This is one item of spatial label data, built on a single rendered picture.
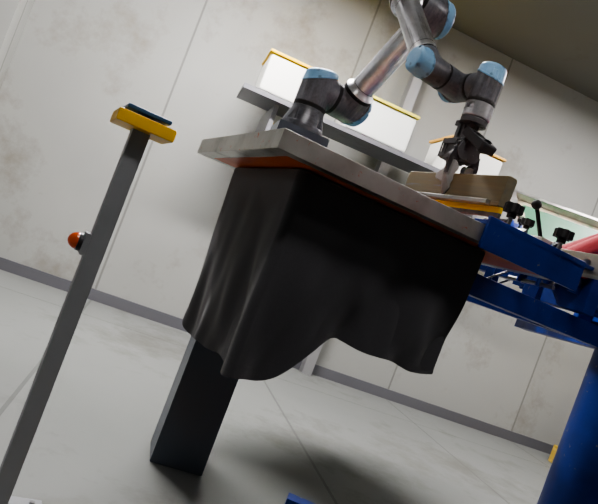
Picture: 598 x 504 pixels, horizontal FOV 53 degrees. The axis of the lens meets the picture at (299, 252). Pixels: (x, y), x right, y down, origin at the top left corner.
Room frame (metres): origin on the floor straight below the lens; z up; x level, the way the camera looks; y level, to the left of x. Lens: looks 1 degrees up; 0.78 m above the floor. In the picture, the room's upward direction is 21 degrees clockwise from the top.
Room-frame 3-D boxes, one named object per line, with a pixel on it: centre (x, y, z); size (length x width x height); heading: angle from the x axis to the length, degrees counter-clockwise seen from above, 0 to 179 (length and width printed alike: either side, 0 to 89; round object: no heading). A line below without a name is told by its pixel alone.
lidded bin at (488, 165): (4.34, -0.87, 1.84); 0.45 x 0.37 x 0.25; 103
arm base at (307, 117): (2.08, 0.14, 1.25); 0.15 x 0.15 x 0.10
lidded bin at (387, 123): (4.18, -0.17, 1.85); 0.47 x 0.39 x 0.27; 103
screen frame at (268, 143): (1.48, -0.14, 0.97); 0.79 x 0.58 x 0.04; 114
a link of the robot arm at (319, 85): (2.09, 0.14, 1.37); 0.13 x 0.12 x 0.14; 120
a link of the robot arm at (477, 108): (1.58, -0.30, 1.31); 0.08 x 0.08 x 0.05
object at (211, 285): (1.36, 0.13, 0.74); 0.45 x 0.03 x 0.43; 24
